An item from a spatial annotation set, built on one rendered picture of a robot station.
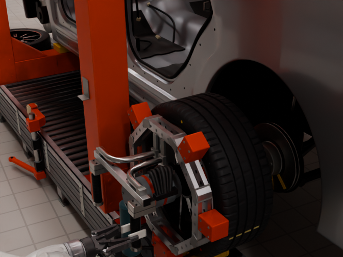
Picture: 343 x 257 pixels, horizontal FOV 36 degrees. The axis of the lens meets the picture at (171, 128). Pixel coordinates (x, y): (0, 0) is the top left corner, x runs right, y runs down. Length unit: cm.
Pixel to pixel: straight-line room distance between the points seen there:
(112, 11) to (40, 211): 176
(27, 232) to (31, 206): 28
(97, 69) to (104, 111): 20
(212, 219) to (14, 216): 192
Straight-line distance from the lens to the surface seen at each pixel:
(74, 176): 320
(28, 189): 385
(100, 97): 231
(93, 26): 221
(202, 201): 194
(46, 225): 348
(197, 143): 188
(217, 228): 192
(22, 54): 425
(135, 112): 221
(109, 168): 207
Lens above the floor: 203
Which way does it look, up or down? 27 degrees down
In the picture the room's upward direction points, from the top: 1 degrees counter-clockwise
